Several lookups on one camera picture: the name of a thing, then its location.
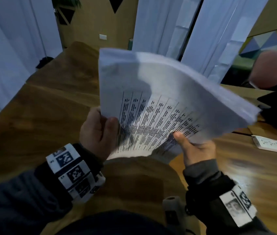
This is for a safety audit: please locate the colourful triangle patterned panel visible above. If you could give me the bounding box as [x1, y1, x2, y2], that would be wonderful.
[239, 25, 277, 61]

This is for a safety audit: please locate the white marker wristband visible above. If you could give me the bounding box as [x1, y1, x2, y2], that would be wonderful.
[219, 185, 258, 227]
[46, 143, 96, 200]

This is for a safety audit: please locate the black floor object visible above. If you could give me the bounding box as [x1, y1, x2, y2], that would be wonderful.
[35, 56, 55, 69]

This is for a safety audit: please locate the person's left hand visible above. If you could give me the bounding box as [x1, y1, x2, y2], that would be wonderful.
[79, 107, 119, 161]

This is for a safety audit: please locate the pile of printed white papers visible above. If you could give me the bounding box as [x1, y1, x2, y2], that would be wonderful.
[98, 48, 261, 164]

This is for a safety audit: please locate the person's right forearm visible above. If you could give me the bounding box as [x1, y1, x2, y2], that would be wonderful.
[183, 159, 276, 235]

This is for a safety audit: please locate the green potted plant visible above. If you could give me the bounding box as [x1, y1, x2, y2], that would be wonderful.
[51, 0, 81, 9]

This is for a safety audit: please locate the person's dark clothed torso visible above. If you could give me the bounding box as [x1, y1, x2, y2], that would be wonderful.
[55, 210, 178, 235]

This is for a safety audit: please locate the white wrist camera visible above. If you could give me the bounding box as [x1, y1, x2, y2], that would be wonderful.
[162, 196, 190, 235]
[74, 171, 106, 203]

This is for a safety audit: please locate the white power strip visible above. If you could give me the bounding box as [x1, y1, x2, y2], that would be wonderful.
[252, 135, 277, 153]

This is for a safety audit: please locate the wooden cable hatch lid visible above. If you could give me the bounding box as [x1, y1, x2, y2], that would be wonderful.
[231, 127, 253, 135]

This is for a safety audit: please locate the person's right hand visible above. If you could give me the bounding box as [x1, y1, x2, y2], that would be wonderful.
[172, 131, 216, 167]

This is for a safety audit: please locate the white curtain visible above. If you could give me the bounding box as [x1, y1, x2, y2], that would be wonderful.
[181, 0, 271, 84]
[0, 0, 63, 130]
[131, 0, 202, 60]

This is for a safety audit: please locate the person's left forearm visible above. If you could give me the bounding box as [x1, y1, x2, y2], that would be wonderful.
[0, 143, 105, 235]

